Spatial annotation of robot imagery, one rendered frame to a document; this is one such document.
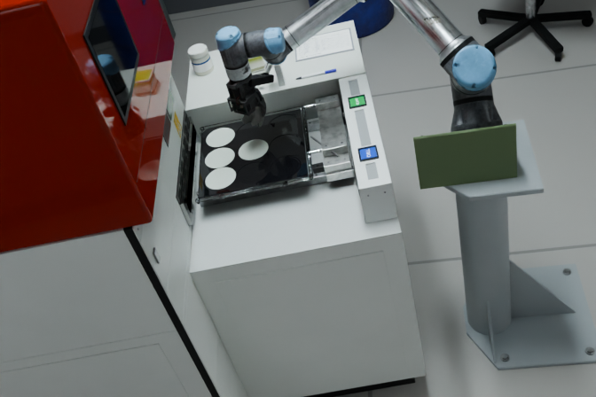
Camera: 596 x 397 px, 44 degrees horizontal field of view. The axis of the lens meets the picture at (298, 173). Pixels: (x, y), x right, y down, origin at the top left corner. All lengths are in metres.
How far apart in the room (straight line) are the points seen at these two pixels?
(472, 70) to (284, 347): 1.08
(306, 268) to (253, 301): 0.22
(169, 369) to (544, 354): 1.34
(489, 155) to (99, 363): 1.25
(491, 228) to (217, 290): 0.88
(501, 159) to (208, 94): 1.02
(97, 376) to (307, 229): 0.73
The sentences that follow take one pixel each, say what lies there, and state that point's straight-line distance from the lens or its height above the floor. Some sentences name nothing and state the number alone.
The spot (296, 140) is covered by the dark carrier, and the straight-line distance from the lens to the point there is 2.37.
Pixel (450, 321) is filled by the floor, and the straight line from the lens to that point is 2.92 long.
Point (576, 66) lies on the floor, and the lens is 4.09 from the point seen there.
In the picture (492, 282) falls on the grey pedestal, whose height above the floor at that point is 0.32.
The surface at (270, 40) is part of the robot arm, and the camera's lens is 2.15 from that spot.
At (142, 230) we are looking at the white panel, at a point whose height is 1.17.
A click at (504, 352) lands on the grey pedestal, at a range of 2.82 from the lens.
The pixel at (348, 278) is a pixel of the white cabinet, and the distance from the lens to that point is 2.23.
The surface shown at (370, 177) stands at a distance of 2.09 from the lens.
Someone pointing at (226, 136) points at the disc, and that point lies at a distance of 2.47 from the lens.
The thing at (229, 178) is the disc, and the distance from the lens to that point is 2.30.
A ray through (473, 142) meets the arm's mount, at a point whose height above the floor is 0.98.
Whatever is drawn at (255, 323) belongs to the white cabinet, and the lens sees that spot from 2.36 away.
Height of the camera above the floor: 2.36
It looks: 41 degrees down
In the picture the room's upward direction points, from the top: 16 degrees counter-clockwise
